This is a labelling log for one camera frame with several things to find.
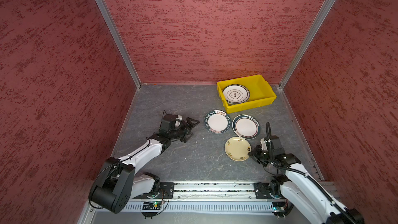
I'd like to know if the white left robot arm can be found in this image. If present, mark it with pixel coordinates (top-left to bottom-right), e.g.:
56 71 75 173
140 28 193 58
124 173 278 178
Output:
88 114 200 214

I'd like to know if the aluminium corner post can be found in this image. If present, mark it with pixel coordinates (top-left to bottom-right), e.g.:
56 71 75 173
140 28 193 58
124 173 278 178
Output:
279 0 336 90
95 0 142 90

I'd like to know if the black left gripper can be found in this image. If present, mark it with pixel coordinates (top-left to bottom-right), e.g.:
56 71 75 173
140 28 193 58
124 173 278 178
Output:
169 117 200 142

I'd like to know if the right aluminium corner post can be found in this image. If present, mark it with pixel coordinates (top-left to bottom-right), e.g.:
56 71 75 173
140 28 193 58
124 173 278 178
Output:
279 0 336 90

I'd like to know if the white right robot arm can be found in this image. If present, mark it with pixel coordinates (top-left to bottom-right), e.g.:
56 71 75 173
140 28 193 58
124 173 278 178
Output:
248 135 365 224

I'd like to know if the yellow plastic bin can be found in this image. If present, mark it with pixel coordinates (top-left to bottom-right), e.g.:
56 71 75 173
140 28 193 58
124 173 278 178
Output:
217 75 276 114

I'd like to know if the cream yellow plate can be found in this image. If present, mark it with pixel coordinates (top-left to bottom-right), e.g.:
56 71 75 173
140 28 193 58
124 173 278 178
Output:
224 137 251 162

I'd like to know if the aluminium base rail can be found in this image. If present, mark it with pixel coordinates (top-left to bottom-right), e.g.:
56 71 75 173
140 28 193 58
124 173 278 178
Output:
90 180 340 215

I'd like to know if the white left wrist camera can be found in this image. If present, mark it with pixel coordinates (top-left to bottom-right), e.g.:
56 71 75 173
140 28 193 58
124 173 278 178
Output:
174 115 182 129

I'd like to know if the green rim hao shi plate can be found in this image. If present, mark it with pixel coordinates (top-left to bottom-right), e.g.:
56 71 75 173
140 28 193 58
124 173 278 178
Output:
204 110 232 134

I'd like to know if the left aluminium corner post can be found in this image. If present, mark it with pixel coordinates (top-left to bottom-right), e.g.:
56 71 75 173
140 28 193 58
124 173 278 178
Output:
95 0 142 90

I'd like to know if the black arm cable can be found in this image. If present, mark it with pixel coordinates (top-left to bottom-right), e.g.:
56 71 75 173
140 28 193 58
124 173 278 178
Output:
88 109 170 209
251 122 364 224

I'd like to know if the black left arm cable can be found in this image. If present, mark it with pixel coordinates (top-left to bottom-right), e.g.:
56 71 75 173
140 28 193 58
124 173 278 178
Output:
88 109 170 209

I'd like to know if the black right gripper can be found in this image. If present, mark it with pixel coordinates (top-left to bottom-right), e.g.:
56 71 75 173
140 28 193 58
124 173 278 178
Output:
247 144 274 167

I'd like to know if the green red rim plate right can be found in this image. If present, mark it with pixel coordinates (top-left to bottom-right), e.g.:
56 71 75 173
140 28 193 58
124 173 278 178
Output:
232 115 261 140

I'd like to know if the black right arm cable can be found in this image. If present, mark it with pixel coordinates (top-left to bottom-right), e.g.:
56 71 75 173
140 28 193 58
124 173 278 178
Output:
251 122 364 224

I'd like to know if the white plate clover emblem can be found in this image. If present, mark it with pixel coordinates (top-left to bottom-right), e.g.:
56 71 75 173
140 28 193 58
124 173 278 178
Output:
223 84 250 105

